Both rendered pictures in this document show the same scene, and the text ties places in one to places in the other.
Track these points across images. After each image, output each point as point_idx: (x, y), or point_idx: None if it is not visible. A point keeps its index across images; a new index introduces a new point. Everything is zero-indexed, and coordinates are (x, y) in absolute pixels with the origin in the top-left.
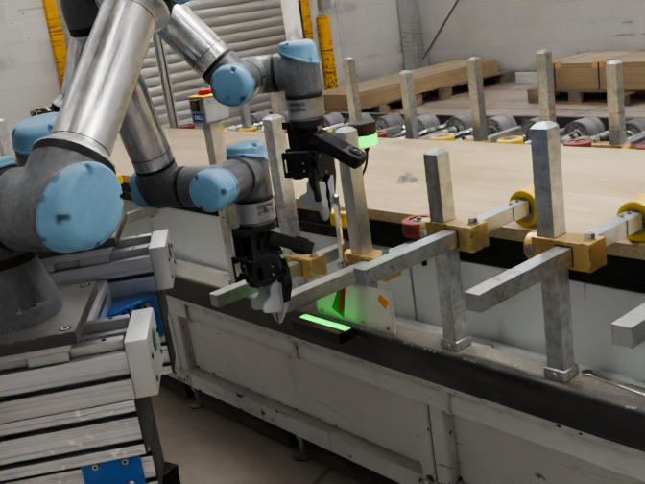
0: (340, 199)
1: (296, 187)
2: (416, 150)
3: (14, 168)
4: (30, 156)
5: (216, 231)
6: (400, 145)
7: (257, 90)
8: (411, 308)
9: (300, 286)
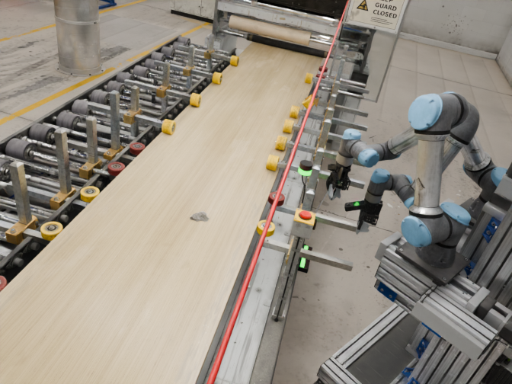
0: (243, 235)
1: (215, 270)
2: (100, 233)
3: (494, 166)
4: (491, 160)
5: (200, 378)
6: (72, 248)
7: None
8: (253, 247)
9: (344, 223)
